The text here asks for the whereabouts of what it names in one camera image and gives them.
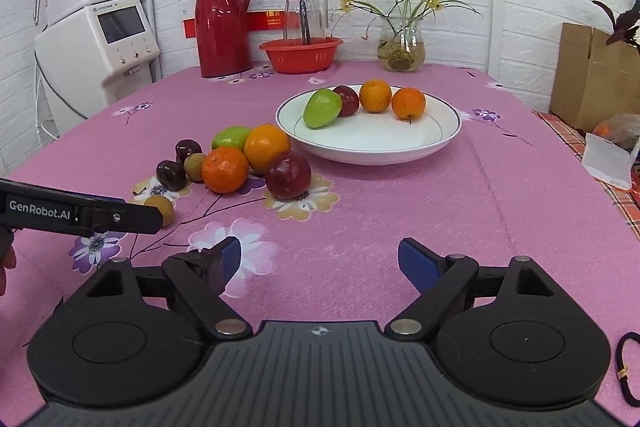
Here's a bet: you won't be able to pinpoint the brown longan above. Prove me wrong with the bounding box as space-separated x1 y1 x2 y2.
183 153 206 183
144 195 175 228

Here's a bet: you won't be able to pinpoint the dark plum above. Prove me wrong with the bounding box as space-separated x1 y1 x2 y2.
155 160 188 192
175 139 202 165

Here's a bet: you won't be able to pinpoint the tangerine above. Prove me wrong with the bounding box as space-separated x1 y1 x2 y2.
201 146 250 194
392 87 426 122

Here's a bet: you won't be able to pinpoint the red plum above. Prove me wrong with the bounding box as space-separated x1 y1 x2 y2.
265 150 311 200
333 84 360 117

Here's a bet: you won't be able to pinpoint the green apple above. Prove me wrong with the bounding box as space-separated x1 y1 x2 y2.
210 126 252 150
303 88 342 129

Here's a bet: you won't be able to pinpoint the large orange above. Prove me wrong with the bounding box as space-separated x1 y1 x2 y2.
243 124 291 176

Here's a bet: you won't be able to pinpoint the person's left hand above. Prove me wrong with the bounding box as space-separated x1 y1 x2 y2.
0 229 16 296

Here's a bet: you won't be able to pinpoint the white water dispenser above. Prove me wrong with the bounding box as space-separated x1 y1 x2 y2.
35 0 160 134

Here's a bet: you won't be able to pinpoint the white round plate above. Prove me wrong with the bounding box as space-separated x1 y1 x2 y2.
276 91 462 166

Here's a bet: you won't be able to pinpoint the tangerine on plate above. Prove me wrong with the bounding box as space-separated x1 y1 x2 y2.
392 87 426 122

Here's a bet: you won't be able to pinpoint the orange on plate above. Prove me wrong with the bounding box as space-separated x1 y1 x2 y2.
359 79 393 114

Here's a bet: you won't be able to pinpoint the plaid cushion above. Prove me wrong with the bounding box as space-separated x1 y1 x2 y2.
535 112 639 237

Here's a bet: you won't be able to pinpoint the white plastic pouch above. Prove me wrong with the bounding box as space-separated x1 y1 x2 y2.
582 133 640 192

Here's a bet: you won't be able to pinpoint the red plum on plate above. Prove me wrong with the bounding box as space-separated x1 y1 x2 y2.
333 84 360 117

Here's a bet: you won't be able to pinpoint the green apple on plate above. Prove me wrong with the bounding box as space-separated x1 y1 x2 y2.
303 88 342 129

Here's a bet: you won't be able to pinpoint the clear plastic bag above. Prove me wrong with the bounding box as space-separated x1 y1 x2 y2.
592 114 640 150

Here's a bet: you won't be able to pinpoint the red plastic basket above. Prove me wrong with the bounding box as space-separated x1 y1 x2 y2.
259 37 343 75

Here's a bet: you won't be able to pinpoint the glass vase with plant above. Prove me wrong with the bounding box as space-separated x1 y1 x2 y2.
334 0 480 72

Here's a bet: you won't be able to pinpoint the red thermos jug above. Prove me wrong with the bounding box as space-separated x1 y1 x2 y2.
194 0 252 78

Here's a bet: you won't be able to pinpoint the cardboard box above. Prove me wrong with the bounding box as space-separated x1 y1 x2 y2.
549 23 639 132

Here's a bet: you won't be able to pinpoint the black chopsticks in pitcher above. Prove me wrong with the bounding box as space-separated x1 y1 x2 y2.
298 0 311 46

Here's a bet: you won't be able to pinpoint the clear glass pitcher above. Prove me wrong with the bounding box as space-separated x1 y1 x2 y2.
283 0 329 46

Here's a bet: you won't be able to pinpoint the dark red leafed plant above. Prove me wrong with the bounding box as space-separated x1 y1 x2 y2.
592 0 640 50

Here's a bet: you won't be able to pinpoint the black hair tie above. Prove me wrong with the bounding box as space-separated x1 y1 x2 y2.
614 330 640 409

